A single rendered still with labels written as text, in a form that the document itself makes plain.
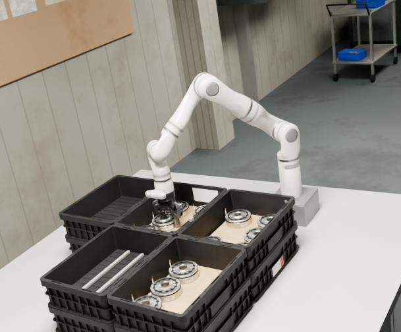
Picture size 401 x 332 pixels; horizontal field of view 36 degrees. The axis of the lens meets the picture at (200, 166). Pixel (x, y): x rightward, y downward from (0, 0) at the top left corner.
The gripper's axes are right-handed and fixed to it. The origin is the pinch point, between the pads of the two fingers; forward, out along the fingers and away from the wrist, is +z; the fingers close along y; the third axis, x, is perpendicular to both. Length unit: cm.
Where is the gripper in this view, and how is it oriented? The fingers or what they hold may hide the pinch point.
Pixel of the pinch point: (170, 221)
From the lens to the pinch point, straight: 251.5
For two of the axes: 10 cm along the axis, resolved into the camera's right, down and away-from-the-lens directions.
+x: -5.3, 4.0, -7.5
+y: -8.4, -0.9, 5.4
